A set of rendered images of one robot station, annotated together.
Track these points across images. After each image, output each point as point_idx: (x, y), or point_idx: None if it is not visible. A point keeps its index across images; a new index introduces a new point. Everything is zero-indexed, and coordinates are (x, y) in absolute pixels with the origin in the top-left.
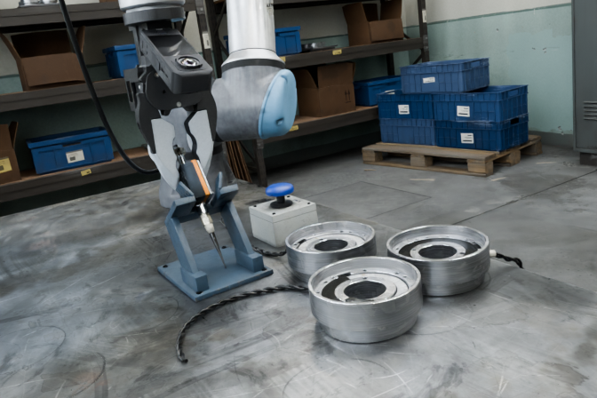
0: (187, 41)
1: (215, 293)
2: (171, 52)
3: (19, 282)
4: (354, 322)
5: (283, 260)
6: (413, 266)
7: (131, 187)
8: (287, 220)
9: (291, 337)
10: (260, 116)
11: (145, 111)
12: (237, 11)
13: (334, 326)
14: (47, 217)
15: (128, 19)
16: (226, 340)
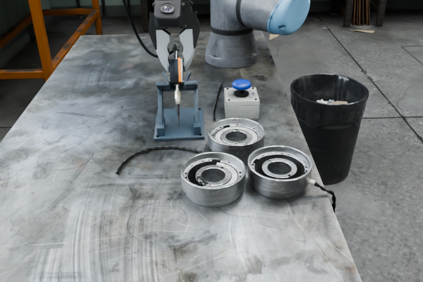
0: None
1: (165, 140)
2: None
3: (97, 90)
4: (188, 191)
5: None
6: (243, 174)
7: (206, 33)
8: (236, 106)
9: (170, 182)
10: (269, 21)
11: (152, 24)
12: None
13: (182, 188)
14: (145, 44)
15: None
16: (143, 170)
